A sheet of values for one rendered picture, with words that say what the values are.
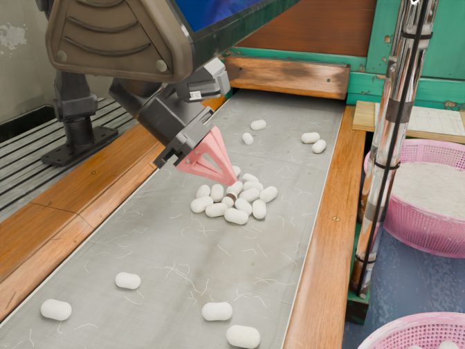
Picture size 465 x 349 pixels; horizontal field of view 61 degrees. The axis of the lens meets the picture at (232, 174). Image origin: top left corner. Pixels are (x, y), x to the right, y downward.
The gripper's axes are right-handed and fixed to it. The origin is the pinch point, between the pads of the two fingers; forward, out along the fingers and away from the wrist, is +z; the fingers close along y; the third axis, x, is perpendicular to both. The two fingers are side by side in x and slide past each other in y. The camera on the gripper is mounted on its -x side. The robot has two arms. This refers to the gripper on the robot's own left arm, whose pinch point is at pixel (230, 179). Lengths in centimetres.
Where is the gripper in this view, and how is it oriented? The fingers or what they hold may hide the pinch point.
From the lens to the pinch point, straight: 54.2
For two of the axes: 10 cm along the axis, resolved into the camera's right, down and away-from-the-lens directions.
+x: -6.2, 5.4, 5.7
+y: 3.2, -4.9, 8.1
